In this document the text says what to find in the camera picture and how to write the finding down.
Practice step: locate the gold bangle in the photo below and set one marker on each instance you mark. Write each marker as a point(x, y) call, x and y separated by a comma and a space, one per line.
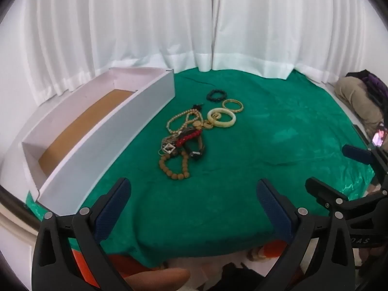
point(225, 106)

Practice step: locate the smartphone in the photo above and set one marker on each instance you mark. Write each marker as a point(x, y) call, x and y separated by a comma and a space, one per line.
point(379, 136)

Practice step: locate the white curtain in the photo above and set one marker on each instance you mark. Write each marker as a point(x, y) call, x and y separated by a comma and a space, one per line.
point(288, 21)
point(106, 21)

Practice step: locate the cream jade bangle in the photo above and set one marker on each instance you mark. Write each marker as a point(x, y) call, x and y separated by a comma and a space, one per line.
point(225, 123)

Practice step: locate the green tablecloth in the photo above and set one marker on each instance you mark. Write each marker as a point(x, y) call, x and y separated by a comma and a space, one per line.
point(242, 157)

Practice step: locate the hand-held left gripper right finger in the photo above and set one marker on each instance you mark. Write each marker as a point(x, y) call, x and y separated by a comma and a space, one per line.
point(272, 206)

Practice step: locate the white cardboard box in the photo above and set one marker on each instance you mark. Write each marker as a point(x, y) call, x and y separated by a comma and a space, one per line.
point(106, 145)

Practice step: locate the black tassel charm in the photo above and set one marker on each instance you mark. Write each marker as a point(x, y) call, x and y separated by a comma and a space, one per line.
point(198, 106)

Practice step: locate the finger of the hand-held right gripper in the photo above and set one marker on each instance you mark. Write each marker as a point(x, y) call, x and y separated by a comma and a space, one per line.
point(324, 189)
point(357, 154)

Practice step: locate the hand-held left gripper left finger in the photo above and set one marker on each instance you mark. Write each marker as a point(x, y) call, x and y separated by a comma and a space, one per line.
point(111, 207)

